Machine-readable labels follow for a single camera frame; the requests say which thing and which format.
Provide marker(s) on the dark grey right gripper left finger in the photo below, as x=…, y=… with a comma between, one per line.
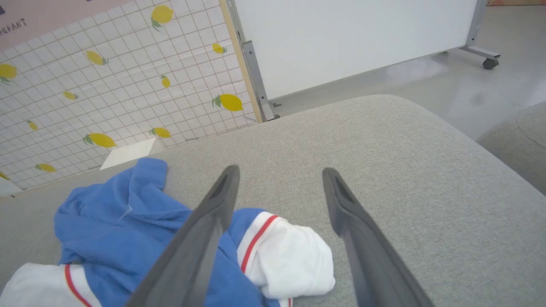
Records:
x=196, y=247

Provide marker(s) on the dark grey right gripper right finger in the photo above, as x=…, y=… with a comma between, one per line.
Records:
x=371, y=256

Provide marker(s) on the blue white red-striped shirt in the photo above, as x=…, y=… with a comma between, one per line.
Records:
x=123, y=238

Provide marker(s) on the white rectangular box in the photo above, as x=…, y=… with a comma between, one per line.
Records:
x=128, y=154

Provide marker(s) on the grey metal partition leg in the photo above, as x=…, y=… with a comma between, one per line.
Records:
x=480, y=38
x=256, y=81

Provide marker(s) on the lemon print tile backdrop panel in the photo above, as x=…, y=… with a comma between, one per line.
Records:
x=106, y=85

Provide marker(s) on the small grey fabric sofa cushion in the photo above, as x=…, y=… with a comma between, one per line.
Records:
x=520, y=145

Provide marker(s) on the white partition board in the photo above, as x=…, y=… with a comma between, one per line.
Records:
x=341, y=42

